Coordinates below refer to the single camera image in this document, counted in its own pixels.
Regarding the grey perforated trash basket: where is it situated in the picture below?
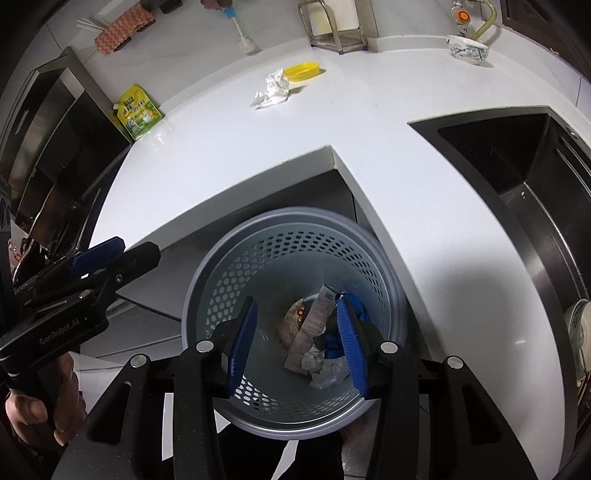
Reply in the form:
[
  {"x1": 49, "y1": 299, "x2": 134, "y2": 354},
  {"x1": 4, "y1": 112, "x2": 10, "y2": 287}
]
[{"x1": 181, "y1": 207, "x2": 409, "y2": 440}]

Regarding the person's left hand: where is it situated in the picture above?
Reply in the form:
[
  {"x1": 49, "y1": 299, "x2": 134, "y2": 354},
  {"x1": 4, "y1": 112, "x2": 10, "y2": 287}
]
[{"x1": 5, "y1": 353, "x2": 86, "y2": 447}]

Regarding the black sink basin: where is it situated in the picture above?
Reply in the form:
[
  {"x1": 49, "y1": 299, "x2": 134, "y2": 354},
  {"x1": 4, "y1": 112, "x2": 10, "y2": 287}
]
[{"x1": 411, "y1": 106, "x2": 590, "y2": 445}]

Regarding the long white receipt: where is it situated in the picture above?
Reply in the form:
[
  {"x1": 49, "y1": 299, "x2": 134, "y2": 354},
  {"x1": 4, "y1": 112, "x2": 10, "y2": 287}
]
[{"x1": 283, "y1": 285, "x2": 337, "y2": 374}]

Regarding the orange checkered dish cloth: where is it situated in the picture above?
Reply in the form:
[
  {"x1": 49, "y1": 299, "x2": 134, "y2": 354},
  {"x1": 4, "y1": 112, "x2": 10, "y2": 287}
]
[{"x1": 94, "y1": 3, "x2": 155, "y2": 56}]

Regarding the clear plastic bag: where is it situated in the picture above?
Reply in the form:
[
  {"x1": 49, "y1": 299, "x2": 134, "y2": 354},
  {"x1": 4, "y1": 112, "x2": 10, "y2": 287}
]
[{"x1": 311, "y1": 356, "x2": 349, "y2": 390}]

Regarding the blue white bottle brush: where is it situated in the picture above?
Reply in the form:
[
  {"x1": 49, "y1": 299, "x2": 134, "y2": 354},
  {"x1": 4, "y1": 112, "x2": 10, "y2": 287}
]
[{"x1": 222, "y1": 7, "x2": 257, "y2": 55}]

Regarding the orange knob gas fitting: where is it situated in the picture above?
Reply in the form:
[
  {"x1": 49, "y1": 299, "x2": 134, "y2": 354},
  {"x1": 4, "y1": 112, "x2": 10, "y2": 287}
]
[{"x1": 451, "y1": 1, "x2": 471, "y2": 37}]

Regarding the yellow plastic lid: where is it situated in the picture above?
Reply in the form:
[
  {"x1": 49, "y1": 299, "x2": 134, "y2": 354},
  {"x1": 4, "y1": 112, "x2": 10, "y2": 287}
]
[{"x1": 283, "y1": 62, "x2": 321, "y2": 83}]

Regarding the white cutting board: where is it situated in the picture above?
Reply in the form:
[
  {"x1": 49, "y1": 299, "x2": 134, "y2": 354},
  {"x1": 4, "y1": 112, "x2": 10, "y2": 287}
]
[{"x1": 305, "y1": 0, "x2": 360, "y2": 35}]

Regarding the yellow gas hose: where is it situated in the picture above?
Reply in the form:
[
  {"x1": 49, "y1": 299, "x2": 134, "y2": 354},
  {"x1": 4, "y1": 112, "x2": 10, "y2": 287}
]
[{"x1": 469, "y1": 0, "x2": 499, "y2": 42}]

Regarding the printed paper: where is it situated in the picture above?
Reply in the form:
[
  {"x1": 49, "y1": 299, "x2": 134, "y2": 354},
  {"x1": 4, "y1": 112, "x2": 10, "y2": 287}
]
[{"x1": 301, "y1": 346, "x2": 325, "y2": 374}]

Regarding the white patterned ceramic bowl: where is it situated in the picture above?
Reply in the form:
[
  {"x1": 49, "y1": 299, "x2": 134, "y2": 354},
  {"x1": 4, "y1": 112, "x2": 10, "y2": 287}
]
[{"x1": 446, "y1": 35, "x2": 489, "y2": 65}]

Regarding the steel cutting board rack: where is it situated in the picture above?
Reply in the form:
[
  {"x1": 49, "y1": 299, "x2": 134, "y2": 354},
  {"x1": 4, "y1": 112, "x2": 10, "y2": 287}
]
[{"x1": 297, "y1": 0, "x2": 368, "y2": 55}]

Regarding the crumpled white tissue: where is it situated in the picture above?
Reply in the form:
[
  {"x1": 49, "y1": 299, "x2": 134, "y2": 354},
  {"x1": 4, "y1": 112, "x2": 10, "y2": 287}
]
[{"x1": 250, "y1": 69, "x2": 290, "y2": 109}]

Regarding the yellow green detergent pouch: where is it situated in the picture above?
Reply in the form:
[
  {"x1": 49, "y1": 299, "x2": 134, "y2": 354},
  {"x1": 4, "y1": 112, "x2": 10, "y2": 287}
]
[{"x1": 113, "y1": 84, "x2": 163, "y2": 141}]

